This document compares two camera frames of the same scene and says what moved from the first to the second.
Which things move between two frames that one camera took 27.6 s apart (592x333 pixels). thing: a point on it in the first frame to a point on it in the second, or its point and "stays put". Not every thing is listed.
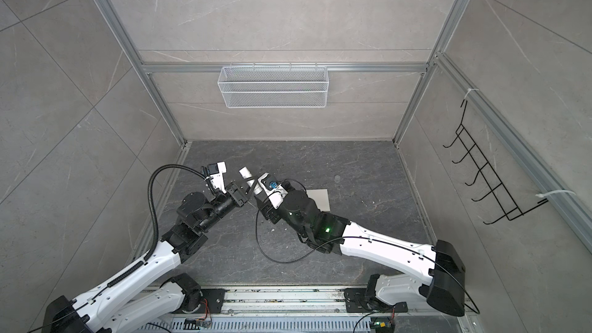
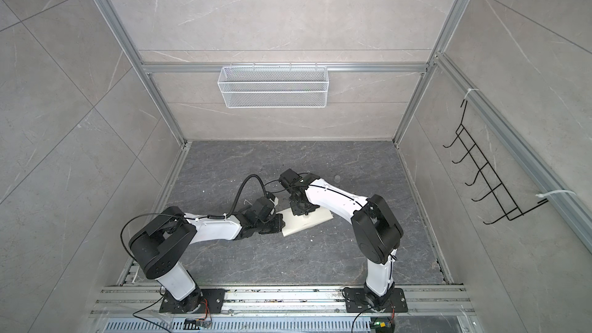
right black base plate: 356,301 stays put
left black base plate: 211,301 stays put
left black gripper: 235,196 to 280,224
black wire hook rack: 496,194 stays put
